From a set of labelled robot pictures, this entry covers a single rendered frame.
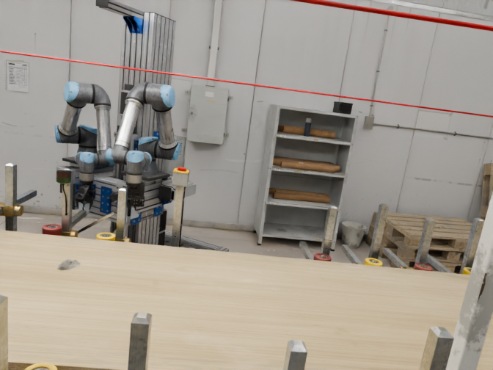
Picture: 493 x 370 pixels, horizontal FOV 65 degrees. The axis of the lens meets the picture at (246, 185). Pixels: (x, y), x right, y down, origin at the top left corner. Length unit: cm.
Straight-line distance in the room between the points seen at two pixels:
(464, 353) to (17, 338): 113
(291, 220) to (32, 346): 398
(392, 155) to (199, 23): 274
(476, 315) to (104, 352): 92
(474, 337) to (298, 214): 387
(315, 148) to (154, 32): 263
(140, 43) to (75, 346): 202
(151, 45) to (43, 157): 255
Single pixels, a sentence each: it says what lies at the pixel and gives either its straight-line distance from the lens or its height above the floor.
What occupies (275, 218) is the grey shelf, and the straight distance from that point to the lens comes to 482.
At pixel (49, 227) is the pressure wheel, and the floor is 90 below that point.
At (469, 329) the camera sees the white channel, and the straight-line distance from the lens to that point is 113.
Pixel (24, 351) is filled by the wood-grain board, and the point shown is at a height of 90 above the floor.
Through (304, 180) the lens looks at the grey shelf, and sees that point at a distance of 477.
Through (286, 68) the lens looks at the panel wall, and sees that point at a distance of 462.
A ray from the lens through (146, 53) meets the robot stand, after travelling 273.
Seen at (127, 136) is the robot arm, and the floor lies 131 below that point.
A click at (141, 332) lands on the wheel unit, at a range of 84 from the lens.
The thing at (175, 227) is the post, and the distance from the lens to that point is 189.
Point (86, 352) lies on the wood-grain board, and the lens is 116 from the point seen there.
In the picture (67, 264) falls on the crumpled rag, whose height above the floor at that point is 91.
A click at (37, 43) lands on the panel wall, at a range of 485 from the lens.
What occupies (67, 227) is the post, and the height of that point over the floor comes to 89.
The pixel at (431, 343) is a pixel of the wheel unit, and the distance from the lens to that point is 97.
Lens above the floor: 158
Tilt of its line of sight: 12 degrees down
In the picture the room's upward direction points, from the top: 7 degrees clockwise
